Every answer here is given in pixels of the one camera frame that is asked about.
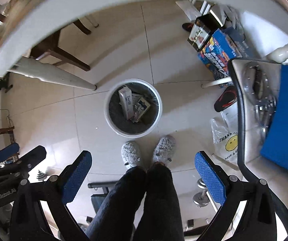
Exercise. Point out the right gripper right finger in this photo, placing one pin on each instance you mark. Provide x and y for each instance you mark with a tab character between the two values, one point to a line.
258	221

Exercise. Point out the white table leg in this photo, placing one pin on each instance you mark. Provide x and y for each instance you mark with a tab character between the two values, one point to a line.
49	73

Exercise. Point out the grey fuzzy slipper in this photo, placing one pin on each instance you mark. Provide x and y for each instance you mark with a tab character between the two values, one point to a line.
164	150
131	154

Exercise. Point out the right grey fuzzy slipper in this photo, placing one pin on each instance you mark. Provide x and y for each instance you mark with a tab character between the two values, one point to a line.
164	150

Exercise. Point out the dark wooden side stand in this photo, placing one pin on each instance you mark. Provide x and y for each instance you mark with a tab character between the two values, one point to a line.
7	136

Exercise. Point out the right black trouser leg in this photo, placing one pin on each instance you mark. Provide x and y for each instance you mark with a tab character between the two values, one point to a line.
161	218

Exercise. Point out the black white gift box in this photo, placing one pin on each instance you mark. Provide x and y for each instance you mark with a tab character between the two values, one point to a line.
203	29

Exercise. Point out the chrome dumbbell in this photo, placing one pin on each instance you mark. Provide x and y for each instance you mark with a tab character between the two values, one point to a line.
201	199

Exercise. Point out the black red flip flop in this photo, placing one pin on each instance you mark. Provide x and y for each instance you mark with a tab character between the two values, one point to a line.
226	99

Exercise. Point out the blue colourful drink carton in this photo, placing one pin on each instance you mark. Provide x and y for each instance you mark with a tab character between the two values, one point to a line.
224	45

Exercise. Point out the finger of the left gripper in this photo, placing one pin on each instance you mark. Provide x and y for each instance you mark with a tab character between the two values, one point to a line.
9	151
31	156

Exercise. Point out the white long carton box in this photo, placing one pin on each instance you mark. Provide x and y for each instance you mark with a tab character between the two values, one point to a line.
125	96

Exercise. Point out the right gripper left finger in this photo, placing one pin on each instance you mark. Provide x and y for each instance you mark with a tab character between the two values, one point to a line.
28	221

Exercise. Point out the small dumbbell on left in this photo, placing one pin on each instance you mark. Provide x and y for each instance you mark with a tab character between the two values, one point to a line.
41	176

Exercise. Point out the blue seat office chair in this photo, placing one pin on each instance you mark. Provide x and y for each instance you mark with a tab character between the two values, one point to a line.
262	105

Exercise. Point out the smiley face plastic bag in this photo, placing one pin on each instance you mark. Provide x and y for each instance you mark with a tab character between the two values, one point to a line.
225	134

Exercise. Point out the white round trash bin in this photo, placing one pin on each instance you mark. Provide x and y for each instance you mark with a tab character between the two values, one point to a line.
114	114

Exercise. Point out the left grey fuzzy slipper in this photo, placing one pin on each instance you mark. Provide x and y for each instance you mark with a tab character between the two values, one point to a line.
131	154

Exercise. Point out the small dark printed box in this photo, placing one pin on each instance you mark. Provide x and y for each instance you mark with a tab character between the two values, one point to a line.
140	108

